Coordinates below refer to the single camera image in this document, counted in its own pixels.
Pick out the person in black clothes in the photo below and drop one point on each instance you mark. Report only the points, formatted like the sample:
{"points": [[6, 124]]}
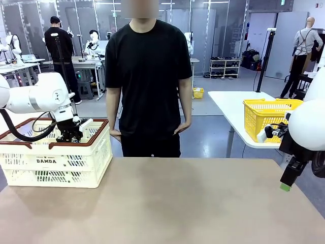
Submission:
{"points": [[147, 76]]}

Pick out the yellow plastic basket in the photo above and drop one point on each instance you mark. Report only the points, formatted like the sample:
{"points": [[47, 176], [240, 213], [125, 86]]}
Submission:
{"points": [[264, 114]]}

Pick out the person's left hand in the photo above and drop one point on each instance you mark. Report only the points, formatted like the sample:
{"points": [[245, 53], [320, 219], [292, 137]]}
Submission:
{"points": [[182, 128]]}

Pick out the man in black cap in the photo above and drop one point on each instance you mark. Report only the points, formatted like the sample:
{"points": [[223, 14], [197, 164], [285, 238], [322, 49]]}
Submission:
{"points": [[59, 43]]}

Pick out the black camera stand pole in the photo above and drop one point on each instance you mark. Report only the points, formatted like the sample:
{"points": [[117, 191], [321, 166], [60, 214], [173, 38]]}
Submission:
{"points": [[62, 66]]}

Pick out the white shoe rack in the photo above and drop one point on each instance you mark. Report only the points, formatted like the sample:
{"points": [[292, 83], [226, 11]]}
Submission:
{"points": [[224, 67]]}

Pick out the person's left forearm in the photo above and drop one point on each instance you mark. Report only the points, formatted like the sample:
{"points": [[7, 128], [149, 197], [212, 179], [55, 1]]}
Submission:
{"points": [[186, 104]]}

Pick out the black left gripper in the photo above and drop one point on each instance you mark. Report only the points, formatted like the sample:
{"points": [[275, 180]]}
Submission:
{"points": [[68, 129]]}

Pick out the grey workbench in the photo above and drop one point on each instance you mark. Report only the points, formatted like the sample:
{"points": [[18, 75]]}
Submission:
{"points": [[87, 64]]}

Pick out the black light stand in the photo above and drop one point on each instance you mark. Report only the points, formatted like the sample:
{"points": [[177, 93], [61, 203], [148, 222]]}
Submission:
{"points": [[265, 61]]}

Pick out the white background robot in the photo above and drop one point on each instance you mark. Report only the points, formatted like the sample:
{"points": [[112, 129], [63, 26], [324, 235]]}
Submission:
{"points": [[94, 42], [14, 45], [188, 40]]}

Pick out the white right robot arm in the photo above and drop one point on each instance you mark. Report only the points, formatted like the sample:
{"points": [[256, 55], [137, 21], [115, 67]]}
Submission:
{"points": [[307, 124]]}

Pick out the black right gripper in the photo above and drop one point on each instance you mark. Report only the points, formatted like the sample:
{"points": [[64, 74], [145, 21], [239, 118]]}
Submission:
{"points": [[288, 145]]}

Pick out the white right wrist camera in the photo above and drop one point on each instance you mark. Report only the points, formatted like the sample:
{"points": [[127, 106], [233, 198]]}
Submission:
{"points": [[264, 136]]}

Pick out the black chair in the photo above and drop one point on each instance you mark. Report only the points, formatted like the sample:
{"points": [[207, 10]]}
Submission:
{"points": [[306, 86]]}

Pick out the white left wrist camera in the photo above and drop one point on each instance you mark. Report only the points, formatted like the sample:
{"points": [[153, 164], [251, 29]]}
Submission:
{"points": [[85, 124]]}

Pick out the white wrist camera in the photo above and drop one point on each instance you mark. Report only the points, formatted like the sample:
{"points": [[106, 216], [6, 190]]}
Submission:
{"points": [[264, 136], [85, 124]]}

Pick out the cream shopping basket brown rim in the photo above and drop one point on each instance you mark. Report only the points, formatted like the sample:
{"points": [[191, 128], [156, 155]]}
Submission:
{"points": [[63, 162]]}

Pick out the mannequin with grey apron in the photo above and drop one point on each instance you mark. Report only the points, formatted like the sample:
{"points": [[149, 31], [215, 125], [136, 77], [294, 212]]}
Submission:
{"points": [[302, 50]]}

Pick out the white workbench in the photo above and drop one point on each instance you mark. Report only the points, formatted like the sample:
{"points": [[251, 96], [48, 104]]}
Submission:
{"points": [[20, 67]]}

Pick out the grey step stool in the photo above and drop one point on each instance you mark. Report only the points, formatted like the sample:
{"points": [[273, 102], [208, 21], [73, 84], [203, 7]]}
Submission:
{"points": [[84, 89]]}

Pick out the person's right forearm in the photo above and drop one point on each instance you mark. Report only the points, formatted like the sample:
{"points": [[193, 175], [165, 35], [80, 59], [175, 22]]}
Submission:
{"points": [[112, 111]]}

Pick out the white side table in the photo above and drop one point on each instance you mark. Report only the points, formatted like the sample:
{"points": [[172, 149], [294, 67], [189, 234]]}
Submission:
{"points": [[228, 104]]}

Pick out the small yellow basket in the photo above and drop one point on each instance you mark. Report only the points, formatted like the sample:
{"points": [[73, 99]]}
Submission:
{"points": [[198, 92]]}

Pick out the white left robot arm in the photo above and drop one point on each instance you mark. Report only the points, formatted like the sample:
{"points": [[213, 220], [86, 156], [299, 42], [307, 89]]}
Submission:
{"points": [[43, 94]]}

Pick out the person's right hand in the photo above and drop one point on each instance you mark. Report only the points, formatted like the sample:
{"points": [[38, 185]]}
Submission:
{"points": [[116, 133]]}

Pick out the pile of black bags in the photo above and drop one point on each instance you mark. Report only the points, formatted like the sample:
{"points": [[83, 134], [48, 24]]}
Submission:
{"points": [[250, 61]]}

